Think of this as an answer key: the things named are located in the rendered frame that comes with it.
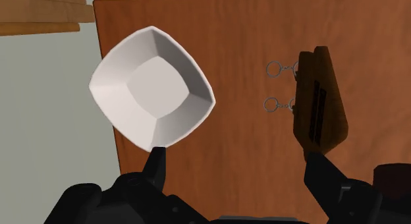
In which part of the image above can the white square bowl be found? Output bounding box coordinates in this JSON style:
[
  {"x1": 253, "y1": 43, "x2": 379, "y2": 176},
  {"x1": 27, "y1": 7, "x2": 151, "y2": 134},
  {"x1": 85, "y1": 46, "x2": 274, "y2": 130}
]
[{"x1": 88, "y1": 25, "x2": 217, "y2": 153}]

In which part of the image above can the light wooden furniture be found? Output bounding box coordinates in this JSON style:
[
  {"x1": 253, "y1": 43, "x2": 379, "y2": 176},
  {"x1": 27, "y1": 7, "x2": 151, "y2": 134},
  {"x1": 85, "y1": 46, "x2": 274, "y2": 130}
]
[{"x1": 0, "y1": 0, "x2": 96, "y2": 37}]

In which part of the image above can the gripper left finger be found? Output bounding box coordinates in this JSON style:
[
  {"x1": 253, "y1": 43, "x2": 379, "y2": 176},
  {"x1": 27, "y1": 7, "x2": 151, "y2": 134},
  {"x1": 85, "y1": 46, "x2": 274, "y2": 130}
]
[{"x1": 44, "y1": 146, "x2": 210, "y2": 224}]

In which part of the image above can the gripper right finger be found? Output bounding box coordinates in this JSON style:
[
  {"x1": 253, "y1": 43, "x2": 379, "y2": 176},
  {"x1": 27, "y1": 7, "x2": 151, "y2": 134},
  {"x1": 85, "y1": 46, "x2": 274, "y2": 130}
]
[{"x1": 303, "y1": 151, "x2": 411, "y2": 224}]

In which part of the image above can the brown wooden key fob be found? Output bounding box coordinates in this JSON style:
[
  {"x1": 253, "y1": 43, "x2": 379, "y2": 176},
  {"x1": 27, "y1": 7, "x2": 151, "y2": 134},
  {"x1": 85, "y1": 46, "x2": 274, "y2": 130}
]
[{"x1": 263, "y1": 45, "x2": 350, "y2": 161}]

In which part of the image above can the brown wooden table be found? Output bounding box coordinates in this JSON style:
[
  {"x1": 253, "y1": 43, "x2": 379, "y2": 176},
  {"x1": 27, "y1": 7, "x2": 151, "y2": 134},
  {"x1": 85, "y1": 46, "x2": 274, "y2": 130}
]
[{"x1": 92, "y1": 0, "x2": 411, "y2": 224}]

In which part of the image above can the dark brown object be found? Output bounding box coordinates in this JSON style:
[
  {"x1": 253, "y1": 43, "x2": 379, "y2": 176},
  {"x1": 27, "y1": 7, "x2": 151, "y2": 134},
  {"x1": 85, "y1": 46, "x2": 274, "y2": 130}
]
[{"x1": 372, "y1": 163, "x2": 411, "y2": 202}]

